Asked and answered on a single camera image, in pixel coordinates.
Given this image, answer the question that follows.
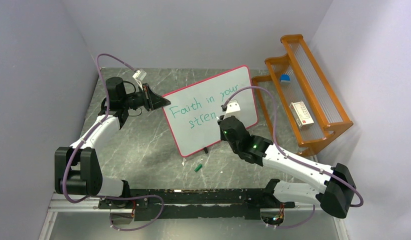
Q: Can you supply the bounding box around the blue eraser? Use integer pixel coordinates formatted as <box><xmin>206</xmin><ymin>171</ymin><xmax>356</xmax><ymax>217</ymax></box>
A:
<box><xmin>279</xmin><ymin>74</ymin><xmax>291</xmax><ymax>84</ymax></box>

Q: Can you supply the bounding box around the pink-framed whiteboard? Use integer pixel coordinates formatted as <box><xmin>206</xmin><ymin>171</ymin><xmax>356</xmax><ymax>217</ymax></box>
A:
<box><xmin>163</xmin><ymin>65</ymin><xmax>252</xmax><ymax>157</ymax></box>

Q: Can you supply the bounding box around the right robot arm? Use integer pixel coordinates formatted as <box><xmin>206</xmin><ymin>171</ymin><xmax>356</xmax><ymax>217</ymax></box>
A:
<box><xmin>217</xmin><ymin>116</ymin><xmax>363</xmax><ymax>219</ymax></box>

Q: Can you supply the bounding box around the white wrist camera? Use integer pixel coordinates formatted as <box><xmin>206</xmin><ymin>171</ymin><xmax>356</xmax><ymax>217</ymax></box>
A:
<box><xmin>222</xmin><ymin>100</ymin><xmax>241</xmax><ymax>120</ymax></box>
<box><xmin>132</xmin><ymin>69</ymin><xmax>147</xmax><ymax>90</ymax></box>

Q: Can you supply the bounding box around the orange wooden tiered rack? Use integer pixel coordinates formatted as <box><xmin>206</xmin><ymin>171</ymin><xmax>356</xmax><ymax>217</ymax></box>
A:
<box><xmin>252</xmin><ymin>34</ymin><xmax>353</xmax><ymax>157</ymax></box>

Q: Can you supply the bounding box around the white red box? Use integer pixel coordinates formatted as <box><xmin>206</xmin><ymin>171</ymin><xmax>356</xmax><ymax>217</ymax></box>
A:
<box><xmin>289</xmin><ymin>101</ymin><xmax>315</xmax><ymax>129</ymax></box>

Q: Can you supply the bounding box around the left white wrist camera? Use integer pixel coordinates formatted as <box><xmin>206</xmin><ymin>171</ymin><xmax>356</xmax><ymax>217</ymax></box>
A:
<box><xmin>132</xmin><ymin>69</ymin><xmax>147</xmax><ymax>90</ymax></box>

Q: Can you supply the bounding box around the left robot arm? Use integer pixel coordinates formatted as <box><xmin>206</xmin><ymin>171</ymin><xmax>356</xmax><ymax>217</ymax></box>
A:
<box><xmin>54</xmin><ymin>76</ymin><xmax>171</xmax><ymax>208</ymax></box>

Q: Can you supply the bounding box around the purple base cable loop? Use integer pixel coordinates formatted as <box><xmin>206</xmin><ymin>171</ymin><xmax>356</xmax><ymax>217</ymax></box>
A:
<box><xmin>102</xmin><ymin>194</ymin><xmax>165</xmax><ymax>232</ymax></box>

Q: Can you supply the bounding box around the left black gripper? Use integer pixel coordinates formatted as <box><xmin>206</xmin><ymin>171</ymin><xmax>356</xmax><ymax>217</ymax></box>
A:
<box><xmin>122</xmin><ymin>83</ymin><xmax>171</xmax><ymax>112</ymax></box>

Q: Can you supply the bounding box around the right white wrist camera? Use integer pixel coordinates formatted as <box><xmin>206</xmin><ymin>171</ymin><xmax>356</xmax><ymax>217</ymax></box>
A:
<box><xmin>222</xmin><ymin>100</ymin><xmax>241</xmax><ymax>120</ymax></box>

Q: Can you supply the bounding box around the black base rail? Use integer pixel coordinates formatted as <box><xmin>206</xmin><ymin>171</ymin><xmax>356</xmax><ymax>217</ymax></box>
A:
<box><xmin>98</xmin><ymin>188</ymin><xmax>295</xmax><ymax>221</ymax></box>

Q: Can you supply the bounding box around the green marker cap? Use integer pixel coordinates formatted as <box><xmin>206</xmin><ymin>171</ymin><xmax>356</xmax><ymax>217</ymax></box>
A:
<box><xmin>194</xmin><ymin>164</ymin><xmax>203</xmax><ymax>172</ymax></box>

